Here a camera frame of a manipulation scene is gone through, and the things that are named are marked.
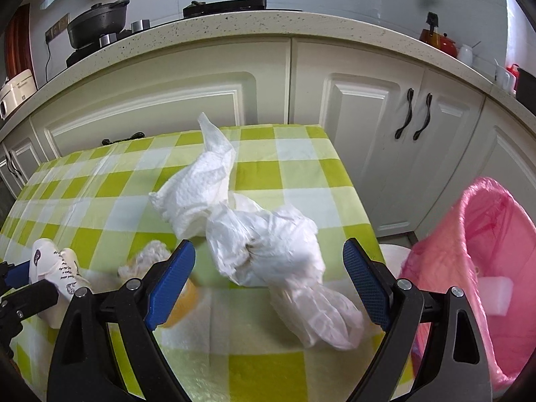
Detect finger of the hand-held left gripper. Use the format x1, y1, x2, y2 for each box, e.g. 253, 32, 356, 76
0, 261, 32, 290
0, 278, 58, 344

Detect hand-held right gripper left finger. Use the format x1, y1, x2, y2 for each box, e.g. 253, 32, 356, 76
46, 240, 197, 402

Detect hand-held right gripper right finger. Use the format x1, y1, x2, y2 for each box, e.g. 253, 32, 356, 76
342, 238, 493, 402

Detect large yellow sponge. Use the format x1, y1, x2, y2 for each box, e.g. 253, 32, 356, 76
161, 278, 198, 329

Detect printed paper cup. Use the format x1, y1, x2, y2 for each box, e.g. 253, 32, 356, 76
28, 238, 90, 328

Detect white plastic bag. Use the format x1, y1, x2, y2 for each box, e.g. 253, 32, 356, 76
206, 194, 365, 350

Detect bin with pink bag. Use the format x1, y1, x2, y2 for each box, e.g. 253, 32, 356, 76
398, 177, 529, 398

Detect thick white foam sheet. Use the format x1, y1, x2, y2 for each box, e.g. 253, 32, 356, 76
479, 275, 515, 317

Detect white round object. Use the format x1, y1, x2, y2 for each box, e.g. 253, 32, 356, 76
379, 243, 413, 278

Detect white paper towel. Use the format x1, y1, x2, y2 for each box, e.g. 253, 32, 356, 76
149, 112, 237, 239

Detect green checked tablecloth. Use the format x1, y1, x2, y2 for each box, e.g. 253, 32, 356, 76
0, 123, 415, 402

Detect white countertop appliance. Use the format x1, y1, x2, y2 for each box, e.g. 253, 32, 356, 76
0, 69, 38, 120

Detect white base cabinets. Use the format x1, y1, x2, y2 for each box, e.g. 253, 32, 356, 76
0, 10, 536, 260

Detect white cup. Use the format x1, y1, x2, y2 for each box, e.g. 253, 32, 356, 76
494, 66, 512, 93

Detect white jar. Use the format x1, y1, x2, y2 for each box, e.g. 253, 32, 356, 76
456, 43, 476, 66

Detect red jar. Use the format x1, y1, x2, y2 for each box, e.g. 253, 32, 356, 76
433, 31, 458, 58

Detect grey metal pot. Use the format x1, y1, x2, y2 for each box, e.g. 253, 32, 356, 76
506, 64, 536, 108

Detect oil bottle with black cap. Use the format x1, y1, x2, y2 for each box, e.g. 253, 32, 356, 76
420, 12, 440, 45

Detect black cooking pot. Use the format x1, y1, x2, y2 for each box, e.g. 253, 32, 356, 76
67, 0, 130, 49

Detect black gas stove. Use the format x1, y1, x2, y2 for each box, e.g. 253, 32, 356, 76
65, 0, 302, 68

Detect red brown door frame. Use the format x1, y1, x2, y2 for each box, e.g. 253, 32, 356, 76
4, 3, 32, 78

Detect bronze wall switch panel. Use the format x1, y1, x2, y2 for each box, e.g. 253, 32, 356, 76
45, 16, 70, 43

